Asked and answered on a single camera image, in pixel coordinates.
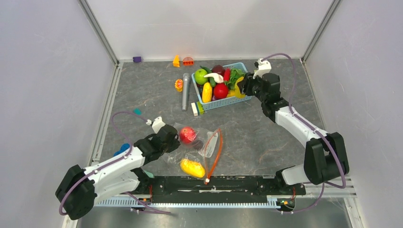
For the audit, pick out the orange slice toy block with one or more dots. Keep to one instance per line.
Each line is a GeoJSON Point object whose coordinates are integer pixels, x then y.
{"type": "Point", "coordinates": [178, 85]}

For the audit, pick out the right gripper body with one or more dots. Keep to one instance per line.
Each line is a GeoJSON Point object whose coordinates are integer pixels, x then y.
{"type": "Point", "coordinates": [251, 87]}

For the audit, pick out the red toy tomato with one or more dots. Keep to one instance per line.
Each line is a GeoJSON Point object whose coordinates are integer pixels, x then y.
{"type": "Point", "coordinates": [220, 91]}

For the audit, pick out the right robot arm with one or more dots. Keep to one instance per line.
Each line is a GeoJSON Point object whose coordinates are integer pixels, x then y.
{"type": "Point", "coordinates": [325, 159]}

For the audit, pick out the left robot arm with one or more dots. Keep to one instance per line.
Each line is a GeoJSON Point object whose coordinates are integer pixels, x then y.
{"type": "Point", "coordinates": [82, 188]}

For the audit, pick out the teal toy block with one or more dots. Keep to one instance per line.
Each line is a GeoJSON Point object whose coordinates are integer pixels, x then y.
{"type": "Point", "coordinates": [137, 111]}

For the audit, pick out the white slotted cable duct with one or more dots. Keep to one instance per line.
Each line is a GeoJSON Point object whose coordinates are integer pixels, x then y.
{"type": "Point", "coordinates": [127, 201]}

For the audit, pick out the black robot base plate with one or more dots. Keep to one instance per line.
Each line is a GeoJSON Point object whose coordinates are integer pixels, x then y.
{"type": "Point", "coordinates": [220, 189]}

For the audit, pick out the white toy garlic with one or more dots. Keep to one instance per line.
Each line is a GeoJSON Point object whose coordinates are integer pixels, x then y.
{"type": "Point", "coordinates": [216, 77]}

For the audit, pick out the green toy apple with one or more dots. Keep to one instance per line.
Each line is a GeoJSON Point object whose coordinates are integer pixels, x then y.
{"type": "Point", "coordinates": [199, 76]}

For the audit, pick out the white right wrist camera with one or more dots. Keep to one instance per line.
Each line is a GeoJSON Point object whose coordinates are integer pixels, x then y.
{"type": "Point", "coordinates": [263, 66]}

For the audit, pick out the dark red toy peach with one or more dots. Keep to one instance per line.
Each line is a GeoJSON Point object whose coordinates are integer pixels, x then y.
{"type": "Point", "coordinates": [218, 69]}

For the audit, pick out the light blue plastic basket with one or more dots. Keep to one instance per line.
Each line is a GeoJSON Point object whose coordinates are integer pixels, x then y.
{"type": "Point", "coordinates": [221, 102]}

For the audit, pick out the clear zip top bag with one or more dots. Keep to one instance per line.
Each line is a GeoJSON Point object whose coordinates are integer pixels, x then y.
{"type": "Point", "coordinates": [208, 157]}

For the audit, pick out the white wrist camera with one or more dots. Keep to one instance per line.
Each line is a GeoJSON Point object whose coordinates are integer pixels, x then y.
{"type": "Point", "coordinates": [156, 124]}
{"type": "Point", "coordinates": [263, 66]}

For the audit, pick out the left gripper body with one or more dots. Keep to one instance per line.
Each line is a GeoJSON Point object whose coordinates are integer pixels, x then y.
{"type": "Point", "coordinates": [169, 147]}

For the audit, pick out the yellow-green toy fruit slice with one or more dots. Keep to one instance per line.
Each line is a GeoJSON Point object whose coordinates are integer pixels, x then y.
{"type": "Point", "coordinates": [238, 88]}

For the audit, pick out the red toy apple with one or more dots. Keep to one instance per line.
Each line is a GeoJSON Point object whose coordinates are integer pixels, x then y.
{"type": "Point", "coordinates": [187, 135]}

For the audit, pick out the red semicircle toy block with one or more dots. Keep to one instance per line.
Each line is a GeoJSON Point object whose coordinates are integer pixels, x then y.
{"type": "Point", "coordinates": [188, 61]}

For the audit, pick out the green toy lettuce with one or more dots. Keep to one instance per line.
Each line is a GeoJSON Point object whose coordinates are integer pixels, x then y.
{"type": "Point", "coordinates": [235, 74]}

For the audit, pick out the white green toy block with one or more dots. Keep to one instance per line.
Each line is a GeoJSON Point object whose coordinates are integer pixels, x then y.
{"type": "Point", "coordinates": [197, 108]}

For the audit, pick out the blue toy car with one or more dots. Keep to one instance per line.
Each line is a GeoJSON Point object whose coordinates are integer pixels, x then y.
{"type": "Point", "coordinates": [123, 149]}

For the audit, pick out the yellow toy corn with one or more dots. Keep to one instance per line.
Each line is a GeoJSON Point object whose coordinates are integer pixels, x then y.
{"type": "Point", "coordinates": [207, 93]}

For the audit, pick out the red toy chili pepper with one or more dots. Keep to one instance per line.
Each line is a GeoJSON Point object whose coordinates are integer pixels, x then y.
{"type": "Point", "coordinates": [226, 76]}

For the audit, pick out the silver toy microphone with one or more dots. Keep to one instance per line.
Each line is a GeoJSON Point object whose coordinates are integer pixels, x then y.
{"type": "Point", "coordinates": [186, 79]}

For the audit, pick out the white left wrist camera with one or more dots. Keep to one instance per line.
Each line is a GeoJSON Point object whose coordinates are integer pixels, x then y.
{"type": "Point", "coordinates": [156, 124]}

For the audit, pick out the yellow toy mango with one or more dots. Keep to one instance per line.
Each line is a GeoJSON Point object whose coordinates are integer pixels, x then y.
{"type": "Point", "coordinates": [192, 168]}

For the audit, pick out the green toy cucumber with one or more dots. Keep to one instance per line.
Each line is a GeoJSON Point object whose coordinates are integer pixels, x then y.
{"type": "Point", "coordinates": [211, 79]}

